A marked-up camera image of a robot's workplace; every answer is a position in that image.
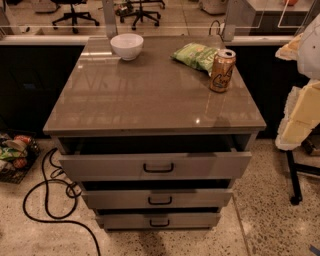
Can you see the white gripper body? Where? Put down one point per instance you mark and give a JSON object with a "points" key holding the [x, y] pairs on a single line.
{"points": [[310, 53]]}

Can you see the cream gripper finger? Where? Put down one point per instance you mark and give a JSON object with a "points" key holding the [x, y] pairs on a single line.
{"points": [[290, 50], [305, 113]]}

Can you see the orange soda can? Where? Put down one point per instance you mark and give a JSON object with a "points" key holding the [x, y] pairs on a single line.
{"points": [[222, 68]]}

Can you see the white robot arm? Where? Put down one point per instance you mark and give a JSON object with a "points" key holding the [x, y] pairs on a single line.
{"points": [[302, 107]]}

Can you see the white ceramic bowl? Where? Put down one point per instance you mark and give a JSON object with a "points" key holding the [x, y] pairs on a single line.
{"points": [[128, 46]]}

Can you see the black robot stand base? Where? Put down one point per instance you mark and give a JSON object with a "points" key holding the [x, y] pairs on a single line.
{"points": [[294, 169]]}

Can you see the green chip bag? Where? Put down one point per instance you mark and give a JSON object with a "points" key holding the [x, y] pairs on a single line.
{"points": [[196, 56]]}

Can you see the top grey drawer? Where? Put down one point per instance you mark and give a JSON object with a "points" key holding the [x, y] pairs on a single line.
{"points": [[228, 164]]}

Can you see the grey drawer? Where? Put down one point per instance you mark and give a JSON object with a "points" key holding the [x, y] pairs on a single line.
{"points": [[151, 194], [228, 164], [162, 219]]}

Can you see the grey drawer cabinet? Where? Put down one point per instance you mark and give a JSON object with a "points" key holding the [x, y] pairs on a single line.
{"points": [[152, 104]]}

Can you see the bottom grey drawer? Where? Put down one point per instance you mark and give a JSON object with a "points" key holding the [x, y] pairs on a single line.
{"points": [[162, 219]]}

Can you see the middle grey drawer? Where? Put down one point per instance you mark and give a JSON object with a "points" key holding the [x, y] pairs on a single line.
{"points": [[151, 194]]}

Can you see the black office chair left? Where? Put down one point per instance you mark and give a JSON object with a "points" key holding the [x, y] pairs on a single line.
{"points": [[72, 14]]}

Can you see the glass barrier with metal posts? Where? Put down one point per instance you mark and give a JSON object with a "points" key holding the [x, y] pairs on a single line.
{"points": [[244, 22]]}

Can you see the black basket of snacks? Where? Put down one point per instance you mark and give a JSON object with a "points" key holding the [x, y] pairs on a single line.
{"points": [[18, 153]]}

